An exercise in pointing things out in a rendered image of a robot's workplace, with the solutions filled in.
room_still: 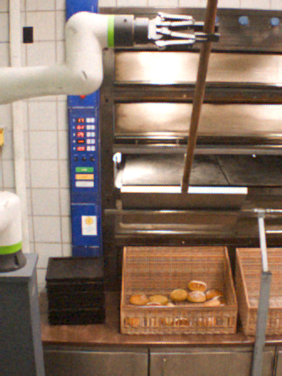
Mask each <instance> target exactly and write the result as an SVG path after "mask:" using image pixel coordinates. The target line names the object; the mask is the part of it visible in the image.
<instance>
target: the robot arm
mask: <svg viewBox="0 0 282 376"><path fill-rule="evenodd" d="M189 25H190V26H189ZM185 29H191V30H193V29H194V32H199V33H195V35H192V34H179V33H172V32H171V31H177V30H185ZM203 29H204V22H196V21H195V20H194V19H192V17H191V16H185V15H174V14H166V13H161V12H158V17H157V18H156V19H153V20H148V19H147V18H136V20H133V15H104V14H93V13H87V12H82V13H77V14H75V15H74V16H72V17H71V18H70V19H69V21H68V23H67V25H66V26H65V50H66V61H64V62H63V63H55V64H51V65H39V66H27V67H24V68H10V67H0V105H7V104H10V103H13V102H19V101H22V100H27V99H29V98H32V97H45V96H61V95H68V96H82V95H89V94H92V93H93V92H94V91H96V90H97V89H98V87H99V86H100V85H101V83H102V74H103V72H102V49H103V48H105V47H133V42H136V44H148V43H152V44H156V45H157V46H158V51H159V52H161V51H164V50H176V49H189V48H193V46H194V45H195V43H206V42H219V41H220V36H221V35H220V34H202V33H203ZM22 241H23V231H22V216H21V211H20V203H19V198H18V196H17V195H16V194H14V193H12V192H6V191H0V273H7V272H13V271H16V270H19V269H21V268H22V267H25V266H26V264H27V259H26V257H25V256H24V253H23V250H22Z"/></svg>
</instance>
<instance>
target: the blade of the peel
mask: <svg viewBox="0 0 282 376"><path fill-rule="evenodd" d="M246 195H247V188H232V187H189V189H188V192H180V187H163V186H121V203H122V209H212V208H242V205H243V202H244V200H245V197H246ZM122 216H123V224H185V225H235V224H236V221H237V219H238V216H179V215H122Z"/></svg>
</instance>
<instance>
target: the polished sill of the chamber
mask: <svg viewBox="0 0 282 376"><path fill-rule="evenodd" d="M121 186H163V187H180V185H115V186H114V194H121ZM189 187H232V188H247V195H282V185H189Z"/></svg>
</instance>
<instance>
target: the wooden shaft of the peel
mask: <svg viewBox="0 0 282 376"><path fill-rule="evenodd" d="M218 3H219V2H218V0H207V3H206V12H205V18H204V29H203V34H214V24H215V20H216V15H217V7H218ZM211 47H212V42H206V43H201V51H200V56H199V61H198V66H199V67H198V73H197V79H196V89H195V95H194V101H193V107H192V113H191V124H190V130H189V136H188V142H187V147H186V153H185V164H184V171H183V176H182V181H183V182H185V183H187V182H188V181H189V179H190V174H191V164H192V159H193V154H194V149H195V144H196V135H197V129H198V125H199V120H200V115H201V105H202V101H203V96H204V91H205V85H206V77H207V72H208V61H209V56H210V53H211Z"/></svg>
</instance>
